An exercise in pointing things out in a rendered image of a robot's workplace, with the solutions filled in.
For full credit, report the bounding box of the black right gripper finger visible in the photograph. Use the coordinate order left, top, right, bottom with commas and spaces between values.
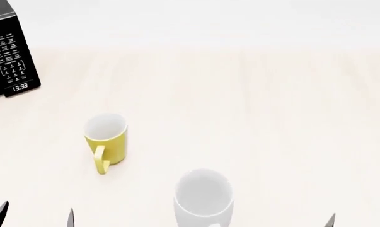
323, 212, 337, 227

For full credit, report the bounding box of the yellow and white mug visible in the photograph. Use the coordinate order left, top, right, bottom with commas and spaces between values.
83, 112, 129, 175

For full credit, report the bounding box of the black microwave oven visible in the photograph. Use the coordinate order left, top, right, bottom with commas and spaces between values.
0, 0, 42, 100

